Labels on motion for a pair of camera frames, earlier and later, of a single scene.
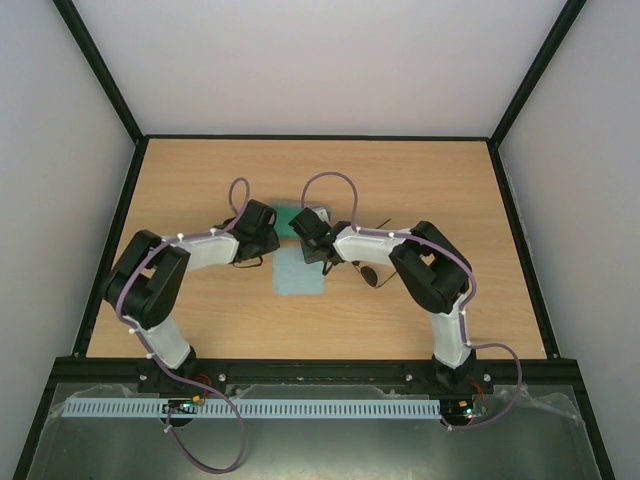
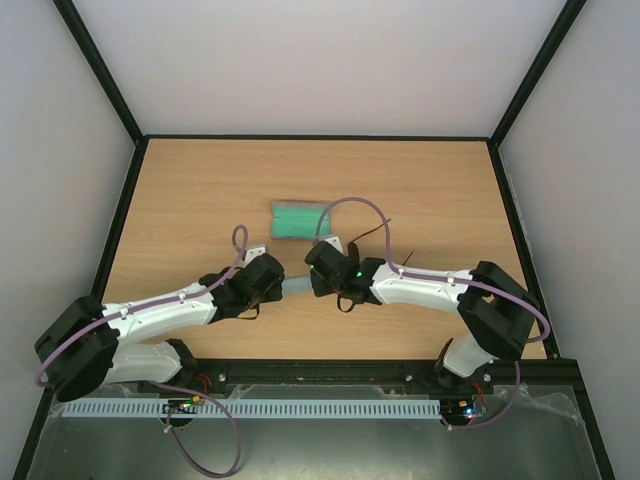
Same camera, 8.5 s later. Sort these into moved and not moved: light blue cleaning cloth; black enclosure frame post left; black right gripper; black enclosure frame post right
Moved: light blue cleaning cloth; black right gripper
Not moved: black enclosure frame post left; black enclosure frame post right
